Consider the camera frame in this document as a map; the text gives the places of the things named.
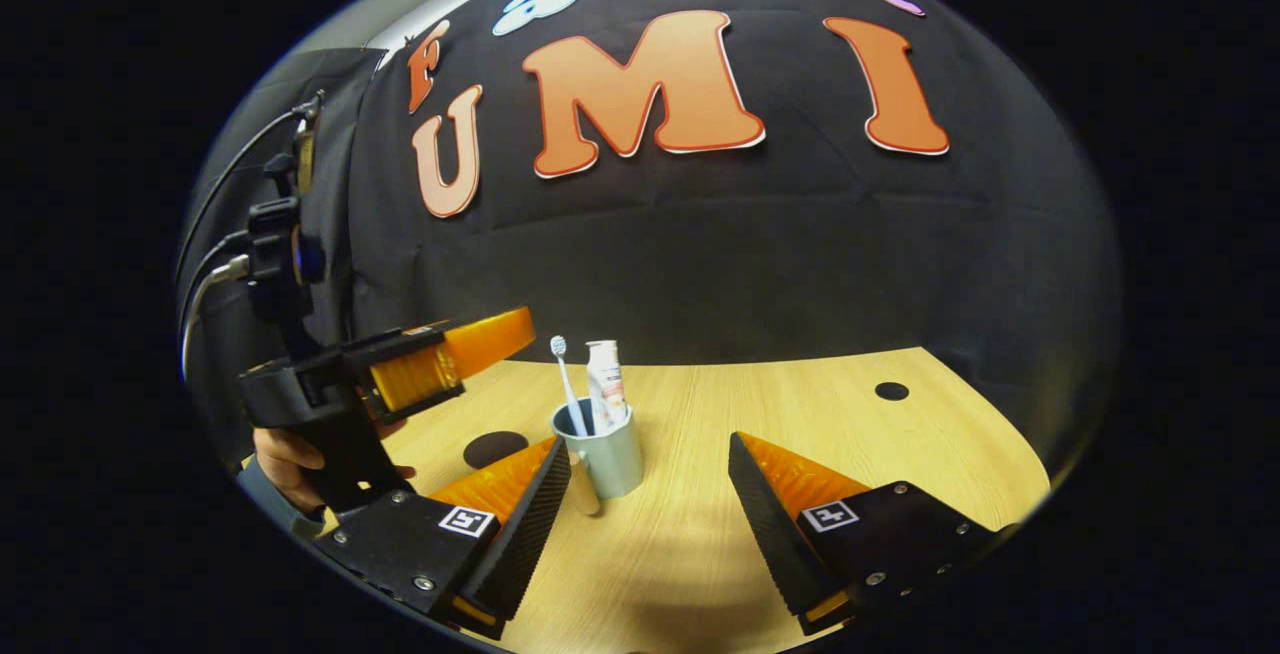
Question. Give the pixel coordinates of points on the wooden desktop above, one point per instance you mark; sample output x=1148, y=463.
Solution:
x=720, y=434

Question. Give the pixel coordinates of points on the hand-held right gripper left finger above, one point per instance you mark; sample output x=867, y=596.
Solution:
x=528, y=534

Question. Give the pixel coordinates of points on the white toothbrush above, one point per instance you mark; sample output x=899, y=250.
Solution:
x=566, y=379

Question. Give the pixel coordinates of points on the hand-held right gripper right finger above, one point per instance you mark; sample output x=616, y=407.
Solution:
x=765, y=524

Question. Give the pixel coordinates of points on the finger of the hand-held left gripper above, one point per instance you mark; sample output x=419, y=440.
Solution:
x=495, y=337
x=415, y=379

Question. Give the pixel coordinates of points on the black backdrop cloth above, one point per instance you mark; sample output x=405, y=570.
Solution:
x=750, y=254

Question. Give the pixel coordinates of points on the dark grey side cloth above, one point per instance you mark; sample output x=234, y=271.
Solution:
x=340, y=114

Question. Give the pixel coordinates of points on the white toothpaste tube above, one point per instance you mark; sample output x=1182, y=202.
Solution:
x=605, y=379

